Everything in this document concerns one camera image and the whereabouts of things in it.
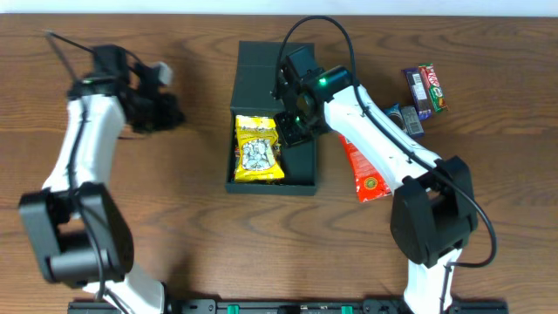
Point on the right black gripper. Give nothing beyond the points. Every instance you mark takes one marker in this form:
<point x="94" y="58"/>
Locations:
<point x="290" y="129"/>

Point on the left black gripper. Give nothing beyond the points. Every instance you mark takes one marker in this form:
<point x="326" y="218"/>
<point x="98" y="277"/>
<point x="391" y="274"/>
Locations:
<point x="161" y="115"/>

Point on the yellow seed snack bag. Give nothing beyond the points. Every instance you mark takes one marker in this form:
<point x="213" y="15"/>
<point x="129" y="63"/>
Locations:
<point x="257" y="140"/>

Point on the dark green gift box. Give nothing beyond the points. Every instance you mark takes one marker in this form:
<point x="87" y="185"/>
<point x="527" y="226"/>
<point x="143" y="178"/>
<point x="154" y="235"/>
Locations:
<point x="252" y="97"/>

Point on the red snack bag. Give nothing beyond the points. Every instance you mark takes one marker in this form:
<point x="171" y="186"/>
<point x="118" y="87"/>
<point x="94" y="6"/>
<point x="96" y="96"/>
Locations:
<point x="370" y="185"/>

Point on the blue Oreo cookie pack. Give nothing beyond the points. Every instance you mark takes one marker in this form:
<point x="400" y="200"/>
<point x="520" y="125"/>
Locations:
<point x="395" y="115"/>

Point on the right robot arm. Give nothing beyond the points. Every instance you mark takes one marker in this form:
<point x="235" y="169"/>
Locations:
<point x="431" y="220"/>

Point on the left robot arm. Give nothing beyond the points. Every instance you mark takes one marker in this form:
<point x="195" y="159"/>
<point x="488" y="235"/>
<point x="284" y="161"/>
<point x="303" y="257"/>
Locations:
<point x="76" y="231"/>

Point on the small blue snack box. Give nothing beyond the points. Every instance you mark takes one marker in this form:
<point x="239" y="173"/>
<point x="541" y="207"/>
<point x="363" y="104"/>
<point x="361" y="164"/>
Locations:
<point x="412" y="122"/>

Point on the dark purple chocolate bar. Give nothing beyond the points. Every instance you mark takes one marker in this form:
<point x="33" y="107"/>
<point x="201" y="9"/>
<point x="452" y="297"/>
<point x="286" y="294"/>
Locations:
<point x="420" y="98"/>

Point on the red green KitKat bar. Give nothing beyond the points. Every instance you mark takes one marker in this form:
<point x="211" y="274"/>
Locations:
<point x="433" y="87"/>

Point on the black mounting rail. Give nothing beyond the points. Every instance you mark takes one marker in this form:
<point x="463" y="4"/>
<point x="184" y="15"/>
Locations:
<point x="368" y="306"/>

